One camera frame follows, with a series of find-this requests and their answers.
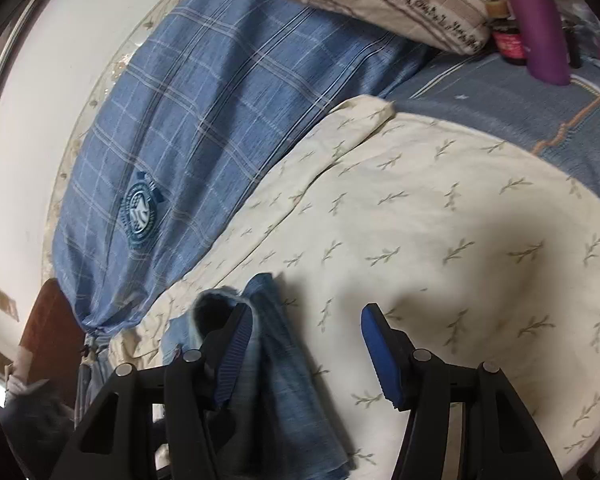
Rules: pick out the grey hanging cloth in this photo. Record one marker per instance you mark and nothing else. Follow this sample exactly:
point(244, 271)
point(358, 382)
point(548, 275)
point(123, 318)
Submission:
point(35, 405)

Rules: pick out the grey patterned duvet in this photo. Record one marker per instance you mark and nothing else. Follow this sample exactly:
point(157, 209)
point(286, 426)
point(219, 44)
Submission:
point(505, 105)

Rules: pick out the brown headboard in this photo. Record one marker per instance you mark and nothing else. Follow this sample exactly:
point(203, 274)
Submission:
point(50, 330)

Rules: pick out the purple tube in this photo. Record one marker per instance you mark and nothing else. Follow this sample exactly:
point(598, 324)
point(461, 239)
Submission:
point(535, 25)

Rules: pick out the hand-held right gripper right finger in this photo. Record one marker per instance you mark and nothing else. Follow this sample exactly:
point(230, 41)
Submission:
point(380, 355)

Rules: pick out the blue denim pants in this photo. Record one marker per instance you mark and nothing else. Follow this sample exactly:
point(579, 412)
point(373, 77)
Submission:
point(285, 390)

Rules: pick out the cream leaf-print blanket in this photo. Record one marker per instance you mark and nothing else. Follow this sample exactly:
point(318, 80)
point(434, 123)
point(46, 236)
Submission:
point(430, 240)

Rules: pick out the beige striped quilted pillow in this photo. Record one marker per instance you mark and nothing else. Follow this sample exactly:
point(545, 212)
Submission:
point(380, 0)

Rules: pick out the red-label dark bottle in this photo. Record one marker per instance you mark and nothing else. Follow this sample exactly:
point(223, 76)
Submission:
point(510, 45)

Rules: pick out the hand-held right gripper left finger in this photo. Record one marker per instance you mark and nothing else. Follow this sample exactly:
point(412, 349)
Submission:
point(235, 355)

